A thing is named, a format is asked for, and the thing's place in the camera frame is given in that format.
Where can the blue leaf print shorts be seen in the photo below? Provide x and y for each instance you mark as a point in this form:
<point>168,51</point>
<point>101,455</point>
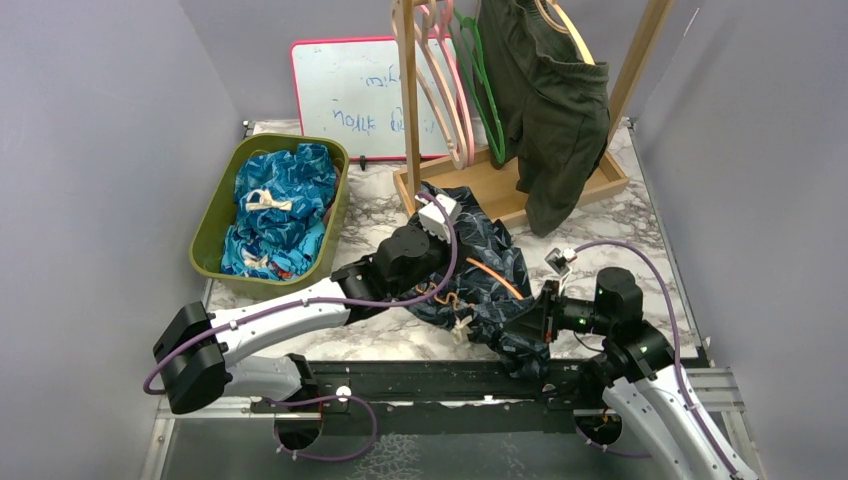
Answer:
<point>279,194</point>

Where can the dark olive shorts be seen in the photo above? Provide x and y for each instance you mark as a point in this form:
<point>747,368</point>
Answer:
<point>552,105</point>

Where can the green plastic hanger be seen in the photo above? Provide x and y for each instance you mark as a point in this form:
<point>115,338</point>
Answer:
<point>475,76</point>

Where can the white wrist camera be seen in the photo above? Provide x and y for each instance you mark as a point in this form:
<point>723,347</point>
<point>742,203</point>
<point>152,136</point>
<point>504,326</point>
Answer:
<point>560,261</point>
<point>432,219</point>

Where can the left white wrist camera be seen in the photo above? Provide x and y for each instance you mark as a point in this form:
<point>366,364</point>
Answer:
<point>432,219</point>

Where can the red framed whiteboard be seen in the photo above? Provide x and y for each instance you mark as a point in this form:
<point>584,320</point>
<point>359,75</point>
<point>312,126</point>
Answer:
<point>349,91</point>

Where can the orange wooden hanger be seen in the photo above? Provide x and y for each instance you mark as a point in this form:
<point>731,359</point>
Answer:
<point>452,298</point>

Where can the wooden clothes rack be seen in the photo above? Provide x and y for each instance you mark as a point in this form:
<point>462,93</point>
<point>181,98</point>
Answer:
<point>495,188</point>

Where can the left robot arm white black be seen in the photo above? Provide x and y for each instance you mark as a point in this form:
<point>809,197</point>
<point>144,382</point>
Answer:
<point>203,356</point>

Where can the black metal base rail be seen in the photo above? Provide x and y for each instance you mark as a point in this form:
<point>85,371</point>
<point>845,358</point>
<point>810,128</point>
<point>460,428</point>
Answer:
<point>441,397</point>

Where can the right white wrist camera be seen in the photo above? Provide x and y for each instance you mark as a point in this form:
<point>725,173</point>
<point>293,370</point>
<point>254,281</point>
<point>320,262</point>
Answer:
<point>560,261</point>

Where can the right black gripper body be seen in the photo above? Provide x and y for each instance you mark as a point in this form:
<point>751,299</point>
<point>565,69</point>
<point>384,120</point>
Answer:
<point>569,312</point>

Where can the beige wooden hanger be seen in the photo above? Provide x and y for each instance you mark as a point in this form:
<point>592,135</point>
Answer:
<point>556,18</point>

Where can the pink plastic hanger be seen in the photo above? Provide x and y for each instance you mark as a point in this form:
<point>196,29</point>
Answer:
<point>445,92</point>

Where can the dark blue patterned shorts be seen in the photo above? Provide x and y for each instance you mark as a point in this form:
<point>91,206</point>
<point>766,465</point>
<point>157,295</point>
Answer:
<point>484,304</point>

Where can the light wooden hanger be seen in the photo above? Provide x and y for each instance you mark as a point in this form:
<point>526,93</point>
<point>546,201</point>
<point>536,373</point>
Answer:
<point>404,18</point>

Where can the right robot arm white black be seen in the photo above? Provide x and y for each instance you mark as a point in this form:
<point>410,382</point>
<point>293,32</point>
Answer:
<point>637,374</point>

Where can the olive green plastic basket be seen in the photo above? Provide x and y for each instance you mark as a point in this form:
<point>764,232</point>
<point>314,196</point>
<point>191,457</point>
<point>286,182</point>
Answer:
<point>207,247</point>

